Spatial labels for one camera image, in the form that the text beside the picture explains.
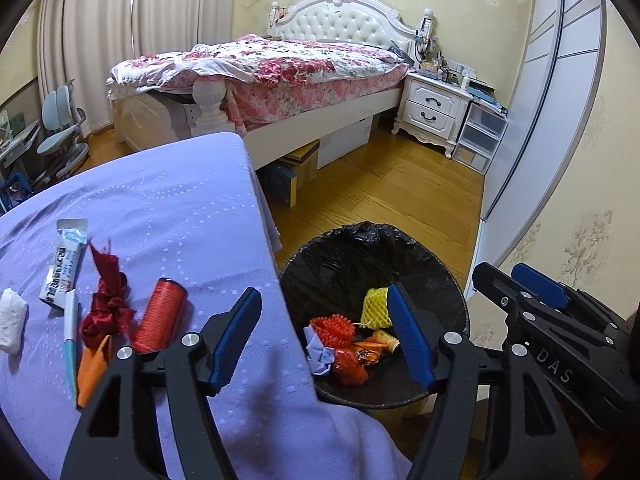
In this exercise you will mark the orange snack wrapper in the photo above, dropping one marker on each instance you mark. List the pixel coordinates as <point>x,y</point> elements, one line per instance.
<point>375,347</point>

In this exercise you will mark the pale blue desk chair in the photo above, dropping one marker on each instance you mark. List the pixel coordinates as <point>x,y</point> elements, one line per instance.
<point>57,105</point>

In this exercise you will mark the dark red ribbon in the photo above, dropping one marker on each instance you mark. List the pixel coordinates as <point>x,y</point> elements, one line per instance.
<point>107,305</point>

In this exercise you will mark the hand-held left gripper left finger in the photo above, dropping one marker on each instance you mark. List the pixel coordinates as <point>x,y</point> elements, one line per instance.
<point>225,345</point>

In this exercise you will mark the white tissue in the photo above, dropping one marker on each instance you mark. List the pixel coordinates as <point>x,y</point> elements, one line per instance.
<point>12,320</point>

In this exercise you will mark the white storage box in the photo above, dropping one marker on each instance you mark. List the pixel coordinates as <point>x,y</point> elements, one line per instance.
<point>345,142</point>

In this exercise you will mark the white bed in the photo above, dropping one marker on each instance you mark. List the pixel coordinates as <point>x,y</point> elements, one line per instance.
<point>310,135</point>

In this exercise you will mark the stack of papers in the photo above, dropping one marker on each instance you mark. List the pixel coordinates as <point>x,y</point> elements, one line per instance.
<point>487,95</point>

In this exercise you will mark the red cylinder can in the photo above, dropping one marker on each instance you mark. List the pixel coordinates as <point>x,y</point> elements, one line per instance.
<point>160,310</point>

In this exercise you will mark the white and teal pen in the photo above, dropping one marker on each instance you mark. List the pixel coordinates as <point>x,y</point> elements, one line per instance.
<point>71,345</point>

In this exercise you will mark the beige curtain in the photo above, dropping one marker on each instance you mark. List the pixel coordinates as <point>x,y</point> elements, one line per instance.
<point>90,45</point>
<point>180,5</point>

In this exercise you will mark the cardboard box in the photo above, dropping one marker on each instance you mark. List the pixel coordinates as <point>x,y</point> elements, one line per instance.
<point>305,165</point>

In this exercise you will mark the purple paper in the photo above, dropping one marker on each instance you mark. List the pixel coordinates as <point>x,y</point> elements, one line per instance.
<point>320,355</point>

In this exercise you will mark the orange paper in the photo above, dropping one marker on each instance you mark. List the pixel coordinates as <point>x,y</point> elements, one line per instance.
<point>92,372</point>

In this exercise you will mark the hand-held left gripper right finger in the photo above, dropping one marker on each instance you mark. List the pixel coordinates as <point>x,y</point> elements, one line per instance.
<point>410,335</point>

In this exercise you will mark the white tube packet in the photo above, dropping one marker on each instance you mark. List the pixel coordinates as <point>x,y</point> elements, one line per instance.
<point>65,265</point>

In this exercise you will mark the cluster of small nightstand items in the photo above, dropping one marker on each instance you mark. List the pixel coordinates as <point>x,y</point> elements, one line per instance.
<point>435,62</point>

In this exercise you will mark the yellow foam fruit net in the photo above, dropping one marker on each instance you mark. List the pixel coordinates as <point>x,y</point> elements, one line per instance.
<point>375,307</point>

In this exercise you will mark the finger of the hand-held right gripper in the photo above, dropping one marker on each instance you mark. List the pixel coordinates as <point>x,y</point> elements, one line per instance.
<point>495,285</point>
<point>540,282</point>

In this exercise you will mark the clear plastic drawer unit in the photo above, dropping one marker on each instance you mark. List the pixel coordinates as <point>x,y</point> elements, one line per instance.
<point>477,135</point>

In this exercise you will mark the floral quilt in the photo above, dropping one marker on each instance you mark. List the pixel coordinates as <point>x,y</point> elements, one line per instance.
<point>280,65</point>

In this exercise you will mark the white sliding wardrobe door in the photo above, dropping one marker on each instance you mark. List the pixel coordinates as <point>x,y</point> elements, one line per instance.
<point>540,110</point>

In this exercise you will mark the white study desk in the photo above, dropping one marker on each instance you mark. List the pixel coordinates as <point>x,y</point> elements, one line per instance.
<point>20,135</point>

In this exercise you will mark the bin with black liner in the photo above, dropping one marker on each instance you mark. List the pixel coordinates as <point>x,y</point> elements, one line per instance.
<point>340,270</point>

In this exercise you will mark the white nightstand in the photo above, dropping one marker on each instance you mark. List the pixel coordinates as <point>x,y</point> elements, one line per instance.
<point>430,105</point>

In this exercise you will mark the orange foam fruit net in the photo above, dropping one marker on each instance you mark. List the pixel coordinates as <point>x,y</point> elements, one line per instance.
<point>332,331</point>

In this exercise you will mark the purple tablecloth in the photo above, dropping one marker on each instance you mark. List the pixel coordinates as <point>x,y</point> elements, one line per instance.
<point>175,210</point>

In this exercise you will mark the red wrapper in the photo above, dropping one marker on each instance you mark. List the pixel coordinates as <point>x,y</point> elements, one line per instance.
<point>350,367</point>

